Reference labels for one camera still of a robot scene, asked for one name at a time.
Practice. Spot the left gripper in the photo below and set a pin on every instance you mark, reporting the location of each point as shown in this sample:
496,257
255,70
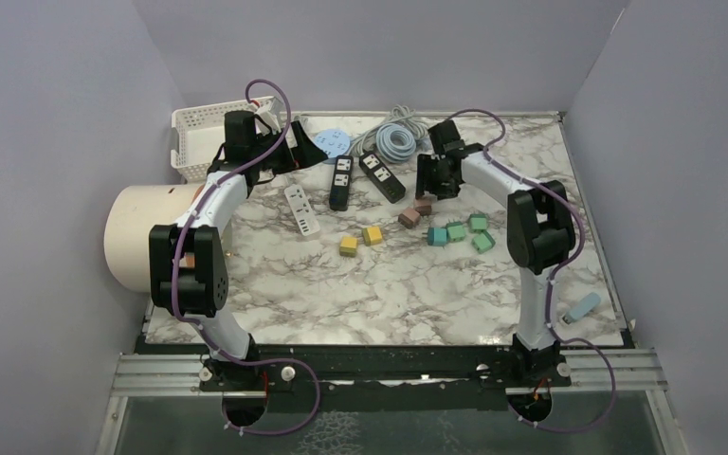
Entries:
303,154

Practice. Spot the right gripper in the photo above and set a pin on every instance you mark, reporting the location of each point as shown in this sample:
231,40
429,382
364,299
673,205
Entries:
424,184

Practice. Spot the blue round power socket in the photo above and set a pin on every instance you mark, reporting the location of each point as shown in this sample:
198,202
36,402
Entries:
333,142

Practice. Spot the pink plug adapter round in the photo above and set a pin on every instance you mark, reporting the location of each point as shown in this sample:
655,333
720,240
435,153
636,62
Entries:
409,218

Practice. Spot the white power strip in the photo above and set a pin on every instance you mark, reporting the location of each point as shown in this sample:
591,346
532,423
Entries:
302,210

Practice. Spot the black power strip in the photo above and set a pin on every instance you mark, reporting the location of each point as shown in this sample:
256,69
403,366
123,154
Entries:
341,183
381,176

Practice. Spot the teal plug adapter round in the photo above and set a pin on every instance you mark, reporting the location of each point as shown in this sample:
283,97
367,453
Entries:
437,236

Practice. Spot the green plug adapter white strip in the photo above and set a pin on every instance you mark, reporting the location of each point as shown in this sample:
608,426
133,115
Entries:
483,242

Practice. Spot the yellow plug adapter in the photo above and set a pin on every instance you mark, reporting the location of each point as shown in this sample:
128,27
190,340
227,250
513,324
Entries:
348,246
372,235

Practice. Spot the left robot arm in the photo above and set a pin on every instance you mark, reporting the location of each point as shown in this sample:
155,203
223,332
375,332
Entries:
188,271

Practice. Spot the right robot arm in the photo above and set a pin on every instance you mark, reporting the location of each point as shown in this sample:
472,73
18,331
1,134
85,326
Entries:
539,234

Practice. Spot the white plastic basket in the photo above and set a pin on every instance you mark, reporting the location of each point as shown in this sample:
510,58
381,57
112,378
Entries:
197,132

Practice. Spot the cream cylinder container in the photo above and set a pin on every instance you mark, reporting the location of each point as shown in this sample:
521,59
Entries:
136,210

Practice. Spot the light blue small device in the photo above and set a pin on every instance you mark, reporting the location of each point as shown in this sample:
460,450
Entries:
582,308

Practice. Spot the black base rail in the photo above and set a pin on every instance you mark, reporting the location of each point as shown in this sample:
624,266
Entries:
299,378

